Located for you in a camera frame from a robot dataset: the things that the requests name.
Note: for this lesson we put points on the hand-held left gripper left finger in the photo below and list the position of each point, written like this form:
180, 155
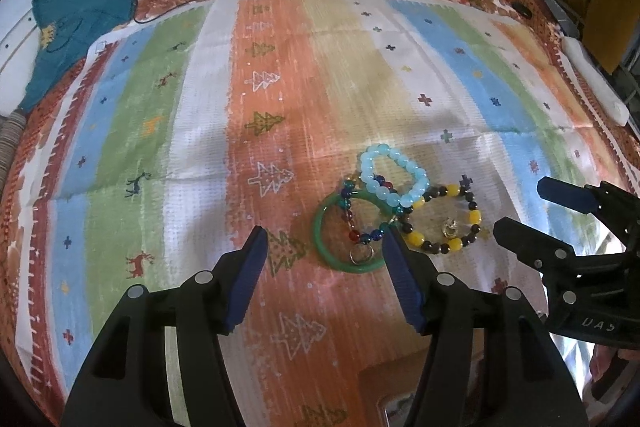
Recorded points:
247, 279

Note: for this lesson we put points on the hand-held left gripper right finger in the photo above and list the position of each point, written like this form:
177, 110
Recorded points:
404, 282

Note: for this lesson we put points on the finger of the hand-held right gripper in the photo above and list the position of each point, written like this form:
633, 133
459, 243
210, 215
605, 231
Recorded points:
562, 196
530, 246

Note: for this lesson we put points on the small gold earring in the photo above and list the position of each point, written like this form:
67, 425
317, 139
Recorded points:
448, 227

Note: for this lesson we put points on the green bangle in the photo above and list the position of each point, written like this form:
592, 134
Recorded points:
327, 257

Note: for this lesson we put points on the person's right hand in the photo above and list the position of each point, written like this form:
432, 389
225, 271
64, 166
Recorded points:
606, 374

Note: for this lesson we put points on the striped printed mat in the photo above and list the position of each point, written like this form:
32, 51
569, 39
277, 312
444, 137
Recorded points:
300, 107

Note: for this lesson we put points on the small black flat object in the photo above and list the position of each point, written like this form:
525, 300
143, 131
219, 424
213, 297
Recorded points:
523, 10

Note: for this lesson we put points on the grey striped pillow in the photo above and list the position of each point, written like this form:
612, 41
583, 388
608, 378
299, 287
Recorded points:
10, 142

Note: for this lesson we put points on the teal garment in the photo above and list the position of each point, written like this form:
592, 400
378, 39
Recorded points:
80, 12

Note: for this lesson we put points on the white bed headboard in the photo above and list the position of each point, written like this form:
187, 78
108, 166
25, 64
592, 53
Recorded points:
17, 52

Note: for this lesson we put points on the grey metal frame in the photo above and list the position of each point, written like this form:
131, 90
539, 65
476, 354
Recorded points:
565, 14

